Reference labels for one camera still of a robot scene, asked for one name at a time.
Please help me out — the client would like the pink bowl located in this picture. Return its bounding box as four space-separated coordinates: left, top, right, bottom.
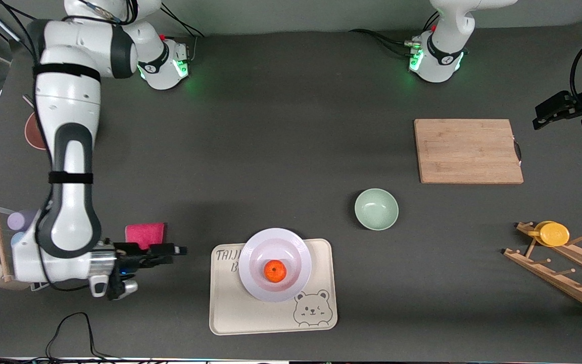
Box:
24 112 49 152

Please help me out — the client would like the white ribbed plate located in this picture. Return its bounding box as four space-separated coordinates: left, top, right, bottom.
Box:
238 227 313 303

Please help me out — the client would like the black base cable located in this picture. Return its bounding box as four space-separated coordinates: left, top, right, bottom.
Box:
348 27 423 57
160 4 206 39

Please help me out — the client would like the wooden peg rack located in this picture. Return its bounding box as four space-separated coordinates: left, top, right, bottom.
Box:
503 221 582 320

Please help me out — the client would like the black right base cable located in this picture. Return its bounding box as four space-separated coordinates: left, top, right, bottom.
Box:
160 4 206 39

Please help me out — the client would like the orange fruit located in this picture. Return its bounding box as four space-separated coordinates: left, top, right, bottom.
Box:
263 259 287 283

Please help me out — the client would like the white wire cup rack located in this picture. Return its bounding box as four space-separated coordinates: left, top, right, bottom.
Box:
0 203 52 293

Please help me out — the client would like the black floor cable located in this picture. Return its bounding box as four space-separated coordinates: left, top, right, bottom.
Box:
0 311 160 364

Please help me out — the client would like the cream tray with bear print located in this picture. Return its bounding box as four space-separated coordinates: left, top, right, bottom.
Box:
209 238 338 336

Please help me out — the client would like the pale purple cup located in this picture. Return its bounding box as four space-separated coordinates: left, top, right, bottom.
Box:
7 209 39 231

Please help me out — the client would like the black left base cable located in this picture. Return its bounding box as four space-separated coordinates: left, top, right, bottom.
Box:
348 27 423 57

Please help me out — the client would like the yellow cup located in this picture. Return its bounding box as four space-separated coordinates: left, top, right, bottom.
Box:
533 220 571 248

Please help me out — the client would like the wooden cutting board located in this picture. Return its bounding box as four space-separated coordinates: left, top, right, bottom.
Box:
413 118 525 185

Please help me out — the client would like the pink folded cloth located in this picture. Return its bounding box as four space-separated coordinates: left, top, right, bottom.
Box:
125 222 167 251

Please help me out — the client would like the pale green bowl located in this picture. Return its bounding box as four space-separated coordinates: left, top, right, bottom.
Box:
354 188 400 232

